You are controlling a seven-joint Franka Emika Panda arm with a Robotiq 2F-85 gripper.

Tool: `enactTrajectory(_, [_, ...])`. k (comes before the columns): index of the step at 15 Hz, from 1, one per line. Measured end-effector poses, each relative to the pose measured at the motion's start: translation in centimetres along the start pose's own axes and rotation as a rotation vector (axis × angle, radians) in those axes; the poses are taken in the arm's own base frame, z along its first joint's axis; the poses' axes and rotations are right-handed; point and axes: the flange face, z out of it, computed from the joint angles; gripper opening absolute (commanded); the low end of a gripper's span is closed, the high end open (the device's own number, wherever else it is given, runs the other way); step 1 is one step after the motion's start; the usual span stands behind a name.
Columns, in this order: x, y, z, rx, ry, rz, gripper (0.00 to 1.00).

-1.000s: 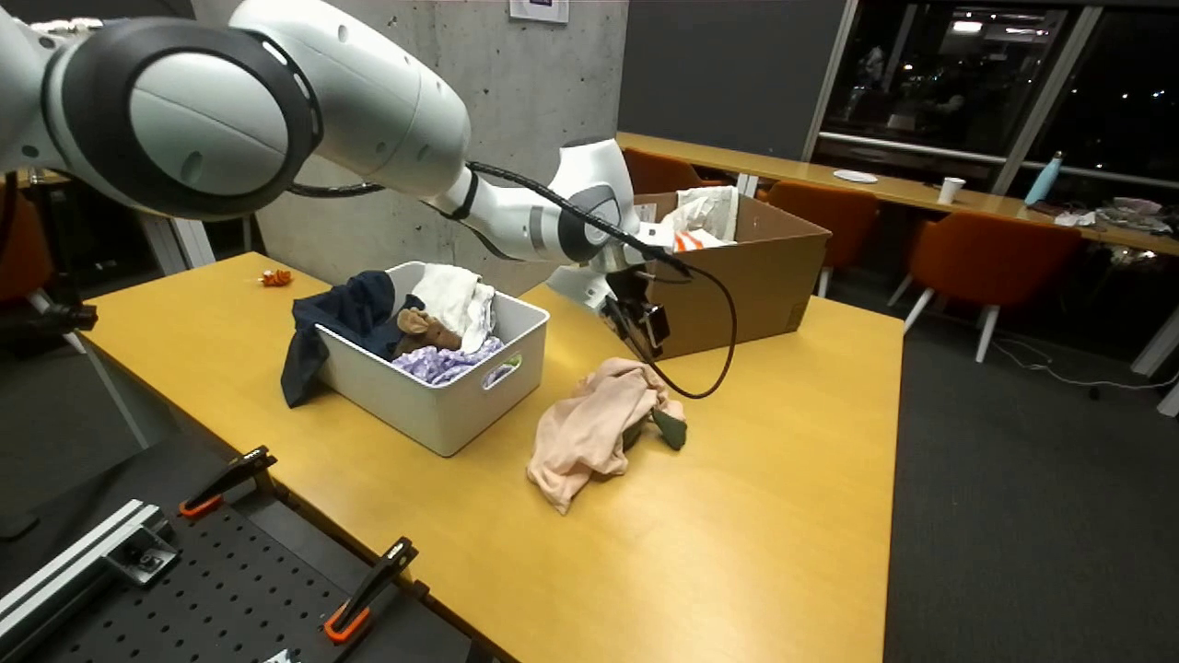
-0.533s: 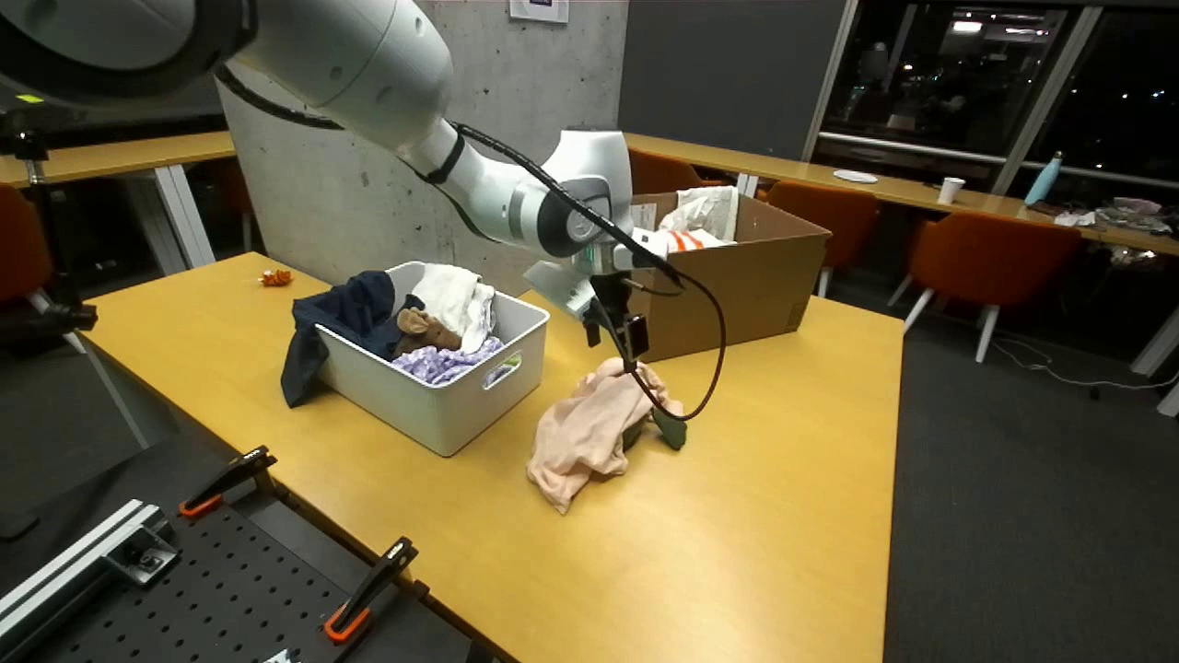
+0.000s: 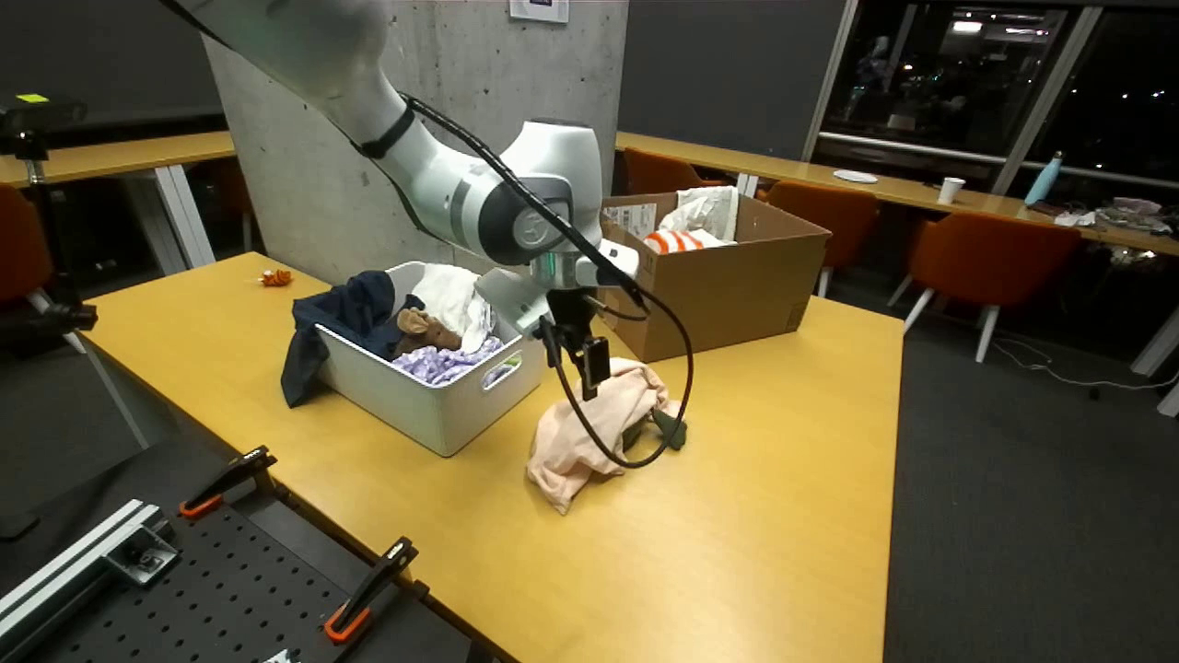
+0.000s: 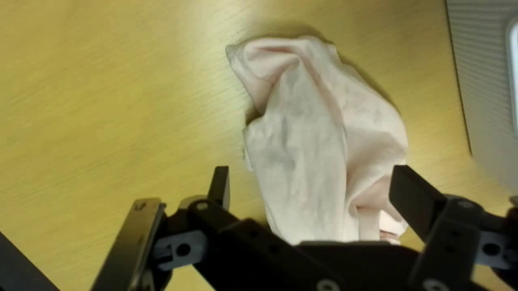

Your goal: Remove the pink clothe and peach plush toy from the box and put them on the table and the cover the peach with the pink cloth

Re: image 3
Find dark blue cloth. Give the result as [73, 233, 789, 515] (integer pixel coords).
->
[277, 271, 422, 413]

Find white plastic bin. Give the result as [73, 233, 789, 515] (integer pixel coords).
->
[310, 258, 552, 460]

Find orange plush toy green leaves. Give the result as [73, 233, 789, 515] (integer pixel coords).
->
[615, 411, 691, 457]

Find brown cardboard box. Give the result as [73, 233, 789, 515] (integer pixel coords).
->
[587, 187, 835, 370]

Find black clamp orange handle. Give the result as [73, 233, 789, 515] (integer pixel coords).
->
[320, 533, 422, 650]
[171, 444, 281, 522]

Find pink cloth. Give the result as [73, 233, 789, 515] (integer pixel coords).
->
[521, 358, 673, 515]

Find brown plush toy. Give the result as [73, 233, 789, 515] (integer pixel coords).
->
[391, 305, 469, 358]

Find long wooden counter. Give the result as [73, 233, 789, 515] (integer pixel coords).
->
[612, 131, 1179, 263]

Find white bag in box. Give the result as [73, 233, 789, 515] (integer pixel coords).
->
[659, 182, 745, 258]

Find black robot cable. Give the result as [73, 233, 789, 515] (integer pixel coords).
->
[159, 0, 700, 474]

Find aluminium rail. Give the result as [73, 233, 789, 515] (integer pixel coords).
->
[0, 494, 184, 633]

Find black perforated board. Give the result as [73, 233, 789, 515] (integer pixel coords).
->
[0, 460, 487, 663]

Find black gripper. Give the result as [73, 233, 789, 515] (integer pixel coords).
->
[533, 283, 615, 407]

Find light blue bottle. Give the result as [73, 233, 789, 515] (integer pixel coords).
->
[1020, 149, 1068, 209]

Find wooden side desk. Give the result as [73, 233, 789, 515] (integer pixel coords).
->
[0, 131, 243, 276]

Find white towel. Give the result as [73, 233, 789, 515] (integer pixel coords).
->
[410, 263, 501, 354]

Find white wrist camera block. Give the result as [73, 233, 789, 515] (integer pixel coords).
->
[594, 239, 644, 288]

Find orange striped item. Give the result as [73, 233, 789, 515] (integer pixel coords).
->
[639, 225, 708, 258]

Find white wall frame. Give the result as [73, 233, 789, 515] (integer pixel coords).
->
[505, 0, 574, 30]

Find orange chair white legs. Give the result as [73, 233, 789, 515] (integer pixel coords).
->
[902, 209, 1085, 370]

